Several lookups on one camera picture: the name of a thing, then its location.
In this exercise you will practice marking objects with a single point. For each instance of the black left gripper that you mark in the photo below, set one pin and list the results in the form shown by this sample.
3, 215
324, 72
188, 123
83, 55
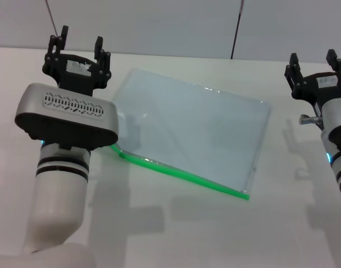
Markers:
75, 75

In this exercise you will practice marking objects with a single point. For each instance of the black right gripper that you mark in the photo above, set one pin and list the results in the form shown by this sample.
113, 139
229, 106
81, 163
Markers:
326, 89

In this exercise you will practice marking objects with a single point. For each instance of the translucent green-zip document bag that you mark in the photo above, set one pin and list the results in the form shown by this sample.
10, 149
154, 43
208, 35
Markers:
187, 125

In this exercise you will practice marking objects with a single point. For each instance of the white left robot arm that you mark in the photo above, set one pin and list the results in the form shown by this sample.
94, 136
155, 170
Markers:
58, 201

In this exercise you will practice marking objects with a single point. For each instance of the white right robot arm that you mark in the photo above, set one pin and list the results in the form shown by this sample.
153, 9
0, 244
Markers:
337, 111

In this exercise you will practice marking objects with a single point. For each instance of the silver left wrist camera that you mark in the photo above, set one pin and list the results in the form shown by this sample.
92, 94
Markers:
67, 117

